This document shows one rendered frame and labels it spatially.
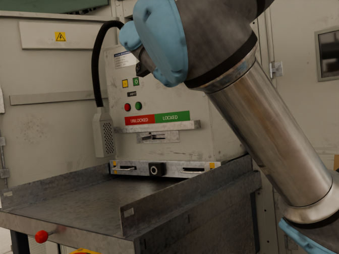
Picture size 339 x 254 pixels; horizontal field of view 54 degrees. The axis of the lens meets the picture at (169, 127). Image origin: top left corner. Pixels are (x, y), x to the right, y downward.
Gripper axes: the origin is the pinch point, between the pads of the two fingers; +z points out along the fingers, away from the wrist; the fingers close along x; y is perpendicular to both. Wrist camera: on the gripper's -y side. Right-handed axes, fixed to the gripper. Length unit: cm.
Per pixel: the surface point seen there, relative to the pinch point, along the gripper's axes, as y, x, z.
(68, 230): -17, -48, -31
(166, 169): -8.8, -30.8, 11.5
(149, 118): -15.2, -11.4, 9.3
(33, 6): -84, 54, 12
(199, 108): 7.2, -11.0, 3.1
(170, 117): -5.2, -12.2, 6.8
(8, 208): -50, -44, -21
